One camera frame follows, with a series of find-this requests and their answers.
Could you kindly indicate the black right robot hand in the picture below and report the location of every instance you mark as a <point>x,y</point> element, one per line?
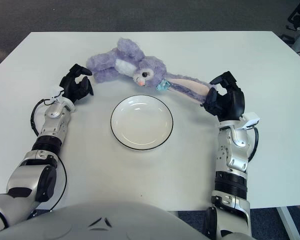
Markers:
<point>232,105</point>

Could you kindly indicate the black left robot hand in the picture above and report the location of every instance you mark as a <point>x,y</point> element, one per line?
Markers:
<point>72,87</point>

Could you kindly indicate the purple plush bunny doll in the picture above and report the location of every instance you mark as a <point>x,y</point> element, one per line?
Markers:
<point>145,67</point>

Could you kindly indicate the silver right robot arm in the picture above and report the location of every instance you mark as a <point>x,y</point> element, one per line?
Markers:
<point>230,160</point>

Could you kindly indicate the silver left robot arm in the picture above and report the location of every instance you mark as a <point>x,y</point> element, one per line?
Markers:
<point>27,172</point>

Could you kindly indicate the white plate with black rim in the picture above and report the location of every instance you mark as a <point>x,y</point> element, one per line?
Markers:
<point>140,125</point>

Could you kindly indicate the white left wrist connector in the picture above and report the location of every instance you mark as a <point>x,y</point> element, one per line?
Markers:
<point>58,96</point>

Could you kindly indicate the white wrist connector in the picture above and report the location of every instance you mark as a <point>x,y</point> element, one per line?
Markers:
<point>58,96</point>
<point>250,120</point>

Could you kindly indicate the white right wrist connector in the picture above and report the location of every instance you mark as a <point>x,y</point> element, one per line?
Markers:
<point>250,120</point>

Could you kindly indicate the black office chair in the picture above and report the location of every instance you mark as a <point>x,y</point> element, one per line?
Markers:
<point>293,22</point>

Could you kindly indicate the white table leg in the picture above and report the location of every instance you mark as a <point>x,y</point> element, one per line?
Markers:
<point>287,222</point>

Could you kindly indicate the grey robot torso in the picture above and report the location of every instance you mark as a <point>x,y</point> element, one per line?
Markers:
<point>115,225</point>

